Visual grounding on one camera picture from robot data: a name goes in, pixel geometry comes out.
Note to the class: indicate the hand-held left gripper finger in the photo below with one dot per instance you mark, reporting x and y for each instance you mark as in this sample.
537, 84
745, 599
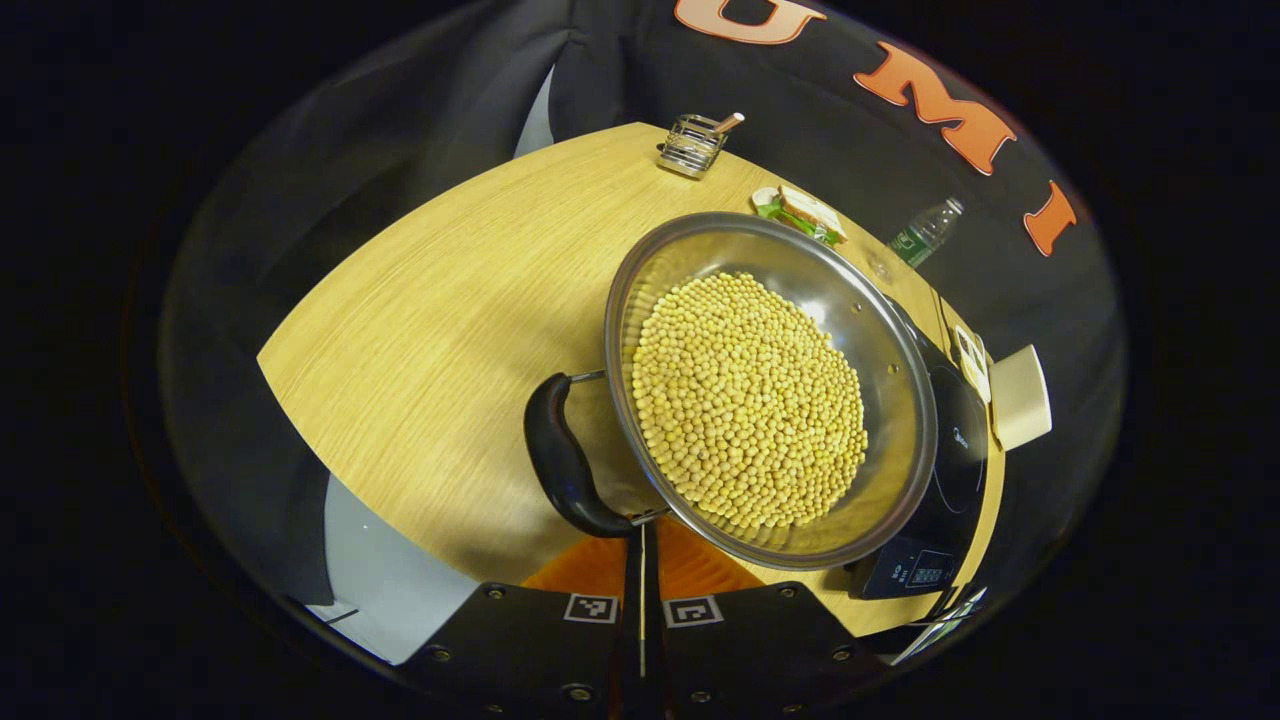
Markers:
631, 640
652, 640

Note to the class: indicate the pile of yellow soybeans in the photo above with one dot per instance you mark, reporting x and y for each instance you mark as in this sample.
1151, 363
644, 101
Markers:
750, 400

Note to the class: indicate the black induction cooktop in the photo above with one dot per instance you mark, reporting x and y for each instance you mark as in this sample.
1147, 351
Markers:
950, 450

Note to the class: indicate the white divided dish of beans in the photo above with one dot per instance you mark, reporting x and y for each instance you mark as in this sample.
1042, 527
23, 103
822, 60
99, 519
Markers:
971, 362

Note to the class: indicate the white rectangular container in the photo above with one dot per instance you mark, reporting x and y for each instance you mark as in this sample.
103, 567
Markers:
1020, 397

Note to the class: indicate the sandwich with lettuce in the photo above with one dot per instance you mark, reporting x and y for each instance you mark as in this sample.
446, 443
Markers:
810, 215

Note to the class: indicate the small white plate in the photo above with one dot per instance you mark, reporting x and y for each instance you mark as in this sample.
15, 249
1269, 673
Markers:
762, 195

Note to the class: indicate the clear plastic water bottle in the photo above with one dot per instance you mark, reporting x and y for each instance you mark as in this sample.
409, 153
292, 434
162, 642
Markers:
925, 232

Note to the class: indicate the brown patterned stick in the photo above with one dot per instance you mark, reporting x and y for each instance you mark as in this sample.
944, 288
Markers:
728, 122

